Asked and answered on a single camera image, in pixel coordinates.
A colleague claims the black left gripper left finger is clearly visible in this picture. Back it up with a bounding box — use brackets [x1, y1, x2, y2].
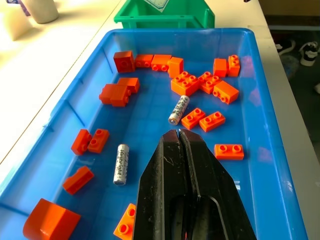
[132, 129, 191, 240]

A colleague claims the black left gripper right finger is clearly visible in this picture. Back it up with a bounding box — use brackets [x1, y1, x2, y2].
[179, 129, 258, 240]

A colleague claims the green plastic bin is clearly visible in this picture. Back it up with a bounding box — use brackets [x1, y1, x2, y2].
[113, 0, 216, 30]

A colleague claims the blue plastic tray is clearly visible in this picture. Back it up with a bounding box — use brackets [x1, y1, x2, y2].
[0, 27, 310, 240]

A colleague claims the silver battery with text print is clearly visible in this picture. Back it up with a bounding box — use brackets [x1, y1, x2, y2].
[113, 143, 131, 186]

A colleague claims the silver battery with patterned print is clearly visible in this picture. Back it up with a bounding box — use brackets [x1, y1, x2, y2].
[168, 94, 191, 126]

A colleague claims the white and black shoe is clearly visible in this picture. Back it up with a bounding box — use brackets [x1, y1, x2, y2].
[299, 41, 320, 67]

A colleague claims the paper label sheet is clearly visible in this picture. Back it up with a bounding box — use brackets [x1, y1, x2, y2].
[143, 0, 171, 13]

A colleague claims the white cup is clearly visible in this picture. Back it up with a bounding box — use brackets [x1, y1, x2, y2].
[22, 0, 60, 25]

